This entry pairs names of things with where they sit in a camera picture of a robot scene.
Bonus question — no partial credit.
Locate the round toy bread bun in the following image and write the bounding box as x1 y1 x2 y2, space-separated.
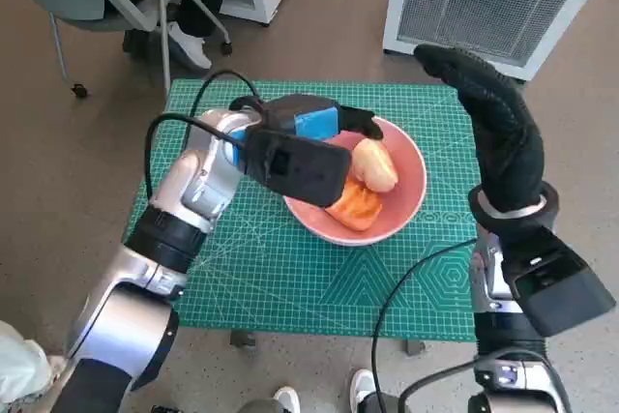
350 137 400 194

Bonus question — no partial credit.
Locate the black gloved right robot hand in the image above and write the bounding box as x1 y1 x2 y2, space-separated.
413 44 546 216

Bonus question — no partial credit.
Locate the pink bowl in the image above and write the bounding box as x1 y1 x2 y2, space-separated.
282 115 428 248

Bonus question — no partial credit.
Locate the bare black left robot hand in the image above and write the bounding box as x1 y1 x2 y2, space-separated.
263 93 386 141

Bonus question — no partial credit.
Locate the large white mesh cabinet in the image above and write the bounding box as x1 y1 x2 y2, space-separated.
381 0 619 83

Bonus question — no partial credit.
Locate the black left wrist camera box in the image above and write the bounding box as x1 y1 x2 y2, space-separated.
244 127 353 206

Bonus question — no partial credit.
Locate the green cutting mat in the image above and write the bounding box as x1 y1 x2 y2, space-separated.
124 77 478 342

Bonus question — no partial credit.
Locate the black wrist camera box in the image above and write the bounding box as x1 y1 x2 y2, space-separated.
502 226 616 338
244 127 353 206

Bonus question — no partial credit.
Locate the white shoe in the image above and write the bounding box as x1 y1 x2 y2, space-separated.
348 368 381 409
273 386 301 413

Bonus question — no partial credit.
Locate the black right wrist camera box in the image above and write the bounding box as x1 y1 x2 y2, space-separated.
502 226 616 338

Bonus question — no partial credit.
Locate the person in light clothing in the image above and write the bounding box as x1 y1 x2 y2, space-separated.
0 319 69 413

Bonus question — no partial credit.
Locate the grey office chair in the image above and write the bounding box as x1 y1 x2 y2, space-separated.
0 0 233 99

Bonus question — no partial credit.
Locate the long braided toy bread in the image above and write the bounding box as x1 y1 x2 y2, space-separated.
324 175 384 233

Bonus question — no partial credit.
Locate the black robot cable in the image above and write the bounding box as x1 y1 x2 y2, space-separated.
399 347 579 413
144 112 248 201
370 237 478 413
191 70 265 119

